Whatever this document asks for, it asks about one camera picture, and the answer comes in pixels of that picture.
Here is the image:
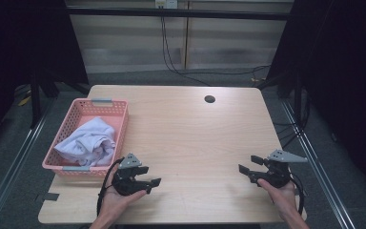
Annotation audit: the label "black horizontal bar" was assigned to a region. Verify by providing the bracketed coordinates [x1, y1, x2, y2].
[66, 7, 293, 22]

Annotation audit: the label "black wall cable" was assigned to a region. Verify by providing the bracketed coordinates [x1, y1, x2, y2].
[162, 16, 272, 77]
[160, 16, 212, 87]

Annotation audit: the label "person's left hand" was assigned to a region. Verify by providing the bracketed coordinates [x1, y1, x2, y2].
[98, 183, 148, 221]

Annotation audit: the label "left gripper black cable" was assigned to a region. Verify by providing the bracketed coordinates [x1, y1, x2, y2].
[96, 156, 126, 218]

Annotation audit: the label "white patterned garment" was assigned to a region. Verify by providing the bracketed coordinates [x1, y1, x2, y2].
[53, 116, 117, 167]

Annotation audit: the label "aluminium floor rail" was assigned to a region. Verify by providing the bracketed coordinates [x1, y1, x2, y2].
[280, 98, 357, 229]
[0, 97, 57, 229]

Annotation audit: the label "black floor cables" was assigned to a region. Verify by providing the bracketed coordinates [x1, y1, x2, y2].
[272, 91, 311, 150]

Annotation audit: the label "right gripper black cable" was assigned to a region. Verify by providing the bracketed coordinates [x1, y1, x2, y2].
[289, 174, 306, 216]

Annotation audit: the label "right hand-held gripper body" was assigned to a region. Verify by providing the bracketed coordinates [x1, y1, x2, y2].
[250, 149, 309, 189]

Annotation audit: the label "black curtain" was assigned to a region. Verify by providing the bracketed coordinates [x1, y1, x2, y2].
[266, 0, 366, 202]
[0, 0, 91, 154]

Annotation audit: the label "black tape strip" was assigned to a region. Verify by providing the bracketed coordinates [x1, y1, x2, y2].
[42, 192, 60, 202]

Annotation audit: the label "pink plastic basket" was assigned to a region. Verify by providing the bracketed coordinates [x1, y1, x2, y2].
[41, 97, 130, 177]

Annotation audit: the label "white wall outlet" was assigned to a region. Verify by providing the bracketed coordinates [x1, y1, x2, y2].
[154, 0, 178, 10]

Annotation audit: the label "black metal stand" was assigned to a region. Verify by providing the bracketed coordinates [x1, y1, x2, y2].
[30, 72, 43, 130]
[293, 72, 303, 126]

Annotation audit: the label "yellow floor item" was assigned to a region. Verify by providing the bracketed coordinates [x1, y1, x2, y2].
[17, 94, 32, 108]

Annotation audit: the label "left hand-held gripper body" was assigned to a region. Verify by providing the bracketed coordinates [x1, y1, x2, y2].
[111, 153, 151, 197]

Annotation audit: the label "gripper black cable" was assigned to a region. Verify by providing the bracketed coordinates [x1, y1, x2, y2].
[289, 174, 306, 216]
[96, 156, 126, 218]

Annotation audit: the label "person's right hand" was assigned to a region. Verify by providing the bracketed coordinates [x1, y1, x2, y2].
[256, 177, 298, 220]

